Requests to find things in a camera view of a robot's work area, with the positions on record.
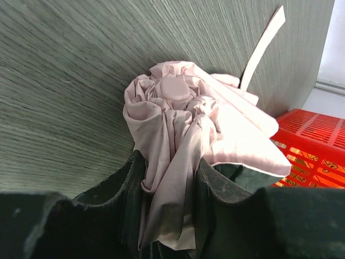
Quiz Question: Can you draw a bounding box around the pink and black umbrella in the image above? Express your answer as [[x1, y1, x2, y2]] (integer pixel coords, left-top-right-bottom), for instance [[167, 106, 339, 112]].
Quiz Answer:
[[123, 7, 291, 250]]

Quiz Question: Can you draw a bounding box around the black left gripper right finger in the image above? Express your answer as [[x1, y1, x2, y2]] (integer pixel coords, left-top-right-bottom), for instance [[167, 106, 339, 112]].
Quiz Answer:
[[195, 160, 344, 258]]

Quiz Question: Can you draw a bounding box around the red plastic shopping basket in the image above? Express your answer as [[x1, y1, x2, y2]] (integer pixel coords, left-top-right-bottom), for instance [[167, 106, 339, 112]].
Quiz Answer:
[[271, 109, 344, 189]]

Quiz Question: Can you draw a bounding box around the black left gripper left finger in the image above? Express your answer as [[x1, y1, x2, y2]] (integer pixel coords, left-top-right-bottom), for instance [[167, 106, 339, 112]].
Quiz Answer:
[[1, 151, 146, 258]]

